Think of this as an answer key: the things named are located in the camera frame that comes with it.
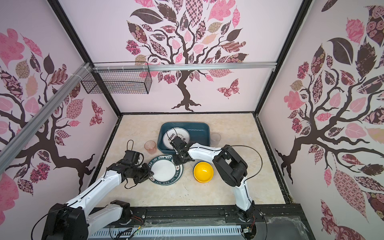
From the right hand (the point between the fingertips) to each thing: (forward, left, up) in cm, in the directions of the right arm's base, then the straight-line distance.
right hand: (176, 160), depth 91 cm
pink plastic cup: (+9, +17, +3) cm, 19 cm away
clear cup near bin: (+16, -26, 0) cm, 31 cm away
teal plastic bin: (+22, -16, -2) cm, 27 cm away
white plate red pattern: (+22, +5, -2) cm, 23 cm away
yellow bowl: (-10, -17, +4) cm, 20 cm away
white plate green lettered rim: (-8, +5, 0) cm, 10 cm away
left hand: (-11, +12, +2) cm, 16 cm away
